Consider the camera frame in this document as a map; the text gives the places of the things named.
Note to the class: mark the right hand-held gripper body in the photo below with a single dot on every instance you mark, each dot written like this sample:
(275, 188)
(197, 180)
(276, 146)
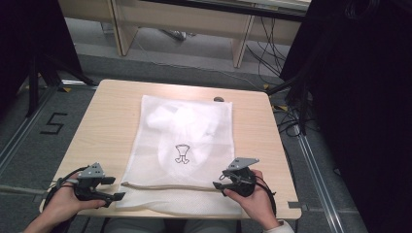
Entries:
(244, 181)

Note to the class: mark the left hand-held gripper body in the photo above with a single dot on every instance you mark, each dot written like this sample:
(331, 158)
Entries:
(89, 186)

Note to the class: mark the white mesh laundry bag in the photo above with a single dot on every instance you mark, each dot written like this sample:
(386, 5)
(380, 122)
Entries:
(152, 155)

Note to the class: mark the person's right hand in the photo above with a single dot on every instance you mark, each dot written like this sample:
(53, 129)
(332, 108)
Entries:
(259, 205)

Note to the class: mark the person's left hand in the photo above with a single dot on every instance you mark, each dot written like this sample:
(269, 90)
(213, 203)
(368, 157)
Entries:
(61, 202)

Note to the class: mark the person's grey clothing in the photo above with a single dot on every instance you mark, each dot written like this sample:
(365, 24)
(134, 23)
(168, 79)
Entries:
(136, 226)

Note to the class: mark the white garment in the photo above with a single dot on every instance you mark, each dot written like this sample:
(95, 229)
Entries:
(188, 123)

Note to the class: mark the dark round table grommet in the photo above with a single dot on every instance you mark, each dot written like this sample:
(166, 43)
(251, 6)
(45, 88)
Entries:
(218, 99)

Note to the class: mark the black metal stand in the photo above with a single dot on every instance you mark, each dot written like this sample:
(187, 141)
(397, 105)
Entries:
(48, 73)

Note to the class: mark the black curtain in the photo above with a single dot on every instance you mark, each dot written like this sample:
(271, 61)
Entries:
(359, 97)
(29, 35)

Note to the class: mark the grey power strip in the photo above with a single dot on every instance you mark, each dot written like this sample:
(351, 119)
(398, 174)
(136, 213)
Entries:
(176, 34)

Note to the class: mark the beige wooden desk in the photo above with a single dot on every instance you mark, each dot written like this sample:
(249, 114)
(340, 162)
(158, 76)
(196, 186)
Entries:
(194, 22)

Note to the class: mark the grey metal bracket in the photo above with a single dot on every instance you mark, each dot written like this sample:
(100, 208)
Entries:
(297, 205)

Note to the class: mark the metal floor rail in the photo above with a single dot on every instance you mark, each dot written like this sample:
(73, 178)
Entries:
(22, 129)
(319, 181)

